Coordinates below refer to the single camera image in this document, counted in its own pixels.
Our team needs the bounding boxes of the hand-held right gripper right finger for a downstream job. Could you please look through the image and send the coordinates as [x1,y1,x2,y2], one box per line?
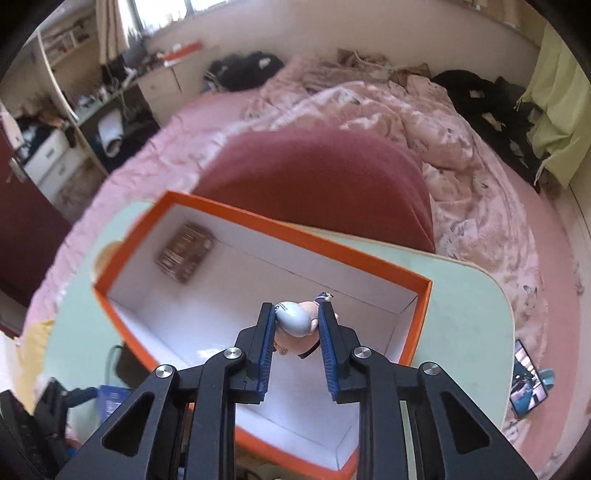
[318,302,539,480]

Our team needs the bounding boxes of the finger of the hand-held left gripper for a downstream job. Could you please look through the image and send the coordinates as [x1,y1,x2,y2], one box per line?
[65,387,100,409]

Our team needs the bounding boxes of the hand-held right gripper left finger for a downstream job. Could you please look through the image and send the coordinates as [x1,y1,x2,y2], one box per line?
[55,302,278,480]

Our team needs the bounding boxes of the small doll figurine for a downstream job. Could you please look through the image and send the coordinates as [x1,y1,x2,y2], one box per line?
[271,291,340,360]

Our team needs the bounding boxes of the orange cardboard box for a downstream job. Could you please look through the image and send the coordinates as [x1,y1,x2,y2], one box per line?
[93,190,434,472]

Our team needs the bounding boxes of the green cartoon desktop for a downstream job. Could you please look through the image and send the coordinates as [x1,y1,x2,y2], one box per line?
[44,198,517,480]

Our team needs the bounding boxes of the blue box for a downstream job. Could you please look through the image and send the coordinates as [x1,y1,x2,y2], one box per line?
[98,385,134,425]

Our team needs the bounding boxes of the brown woven pouch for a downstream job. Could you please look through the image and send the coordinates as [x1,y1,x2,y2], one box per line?
[154,222,215,283]

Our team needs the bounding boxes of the dark red door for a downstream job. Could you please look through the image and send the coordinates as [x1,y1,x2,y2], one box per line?
[0,124,75,305]

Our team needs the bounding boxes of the smartphone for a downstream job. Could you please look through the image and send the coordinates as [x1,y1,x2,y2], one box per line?
[510,339,550,420]

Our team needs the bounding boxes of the white storage drawers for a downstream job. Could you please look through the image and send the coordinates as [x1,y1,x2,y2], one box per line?
[23,127,100,208]

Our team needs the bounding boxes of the pink bed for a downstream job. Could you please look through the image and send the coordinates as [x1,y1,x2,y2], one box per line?
[18,88,583,467]

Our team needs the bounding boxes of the white roll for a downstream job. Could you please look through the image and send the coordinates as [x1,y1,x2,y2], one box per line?
[97,113,125,153]

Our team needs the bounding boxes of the small black clothes pile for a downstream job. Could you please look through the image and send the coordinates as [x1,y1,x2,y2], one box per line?
[203,52,286,90]

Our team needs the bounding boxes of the white drawer cabinet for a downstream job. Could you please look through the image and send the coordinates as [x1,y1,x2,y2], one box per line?
[136,46,220,112]

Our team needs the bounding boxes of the beige clothes pile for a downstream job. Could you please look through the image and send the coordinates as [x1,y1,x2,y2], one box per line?
[337,48,432,86]

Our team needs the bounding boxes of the cluttered side desk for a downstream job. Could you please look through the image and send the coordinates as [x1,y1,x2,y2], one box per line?
[69,69,153,125]

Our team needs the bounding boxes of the large black clothes pile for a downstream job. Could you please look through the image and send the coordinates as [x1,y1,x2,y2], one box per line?
[431,69,548,185]

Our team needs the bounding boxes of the flat orange box lid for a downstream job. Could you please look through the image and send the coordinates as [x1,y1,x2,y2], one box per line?
[163,41,204,65]

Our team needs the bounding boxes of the light green hanging garment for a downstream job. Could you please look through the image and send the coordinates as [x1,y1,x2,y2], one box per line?
[519,23,591,188]

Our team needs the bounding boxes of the beige curtain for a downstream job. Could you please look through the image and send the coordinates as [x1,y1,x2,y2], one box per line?
[95,0,132,65]

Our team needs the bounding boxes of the white bookshelf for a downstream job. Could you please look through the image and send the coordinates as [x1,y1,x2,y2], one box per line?
[37,9,107,121]

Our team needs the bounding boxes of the window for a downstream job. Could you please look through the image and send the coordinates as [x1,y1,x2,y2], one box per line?
[129,0,259,28]

